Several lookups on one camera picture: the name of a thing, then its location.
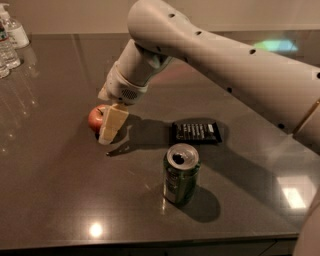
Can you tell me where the clear bottle at edge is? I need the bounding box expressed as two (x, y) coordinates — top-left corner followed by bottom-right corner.
(0, 58), (10, 78)

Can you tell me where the clear water bottle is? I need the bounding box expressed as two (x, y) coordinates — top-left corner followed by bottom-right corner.
(0, 22), (21, 69)

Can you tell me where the green soda can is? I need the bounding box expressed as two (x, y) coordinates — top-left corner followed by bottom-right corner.
(163, 143), (201, 205)

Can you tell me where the red apple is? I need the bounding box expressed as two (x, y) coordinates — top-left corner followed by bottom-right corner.
(88, 104), (107, 133)

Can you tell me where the black snack bar wrapper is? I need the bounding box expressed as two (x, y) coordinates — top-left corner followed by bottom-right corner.
(172, 122), (222, 145)

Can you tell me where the white-label sanitizer bottle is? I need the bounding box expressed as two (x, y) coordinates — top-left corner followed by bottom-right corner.
(0, 3), (30, 49)

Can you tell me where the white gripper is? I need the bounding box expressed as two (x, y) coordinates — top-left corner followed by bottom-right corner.
(98, 61), (148, 145)

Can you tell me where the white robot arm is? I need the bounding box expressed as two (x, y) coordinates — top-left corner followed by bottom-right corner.
(98, 0), (320, 153)

